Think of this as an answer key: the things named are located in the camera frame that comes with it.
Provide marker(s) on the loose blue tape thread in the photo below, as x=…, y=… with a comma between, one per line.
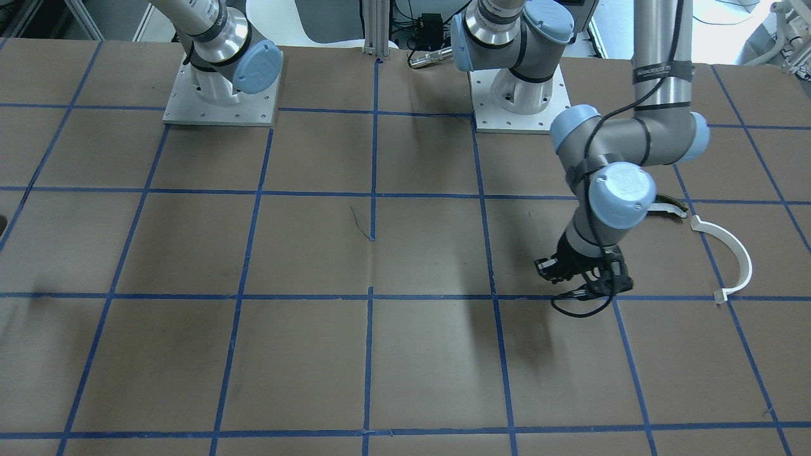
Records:
x=361, y=224

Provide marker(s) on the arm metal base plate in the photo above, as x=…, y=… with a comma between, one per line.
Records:
x=203, y=98
x=503, y=104

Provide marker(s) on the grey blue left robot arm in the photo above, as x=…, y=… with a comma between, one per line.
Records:
x=604, y=155

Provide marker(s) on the aluminium frame post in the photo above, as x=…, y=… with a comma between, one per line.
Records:
x=376, y=28

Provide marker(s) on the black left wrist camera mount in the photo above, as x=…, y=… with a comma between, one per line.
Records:
x=612, y=275

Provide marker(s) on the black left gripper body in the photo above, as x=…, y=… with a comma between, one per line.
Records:
x=573, y=254

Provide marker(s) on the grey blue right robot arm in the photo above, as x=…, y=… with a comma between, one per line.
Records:
x=230, y=59

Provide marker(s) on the white plastic chair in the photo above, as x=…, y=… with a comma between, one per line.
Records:
x=281, y=22

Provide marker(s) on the green curved brake shoe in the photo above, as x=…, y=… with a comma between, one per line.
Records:
x=665, y=204

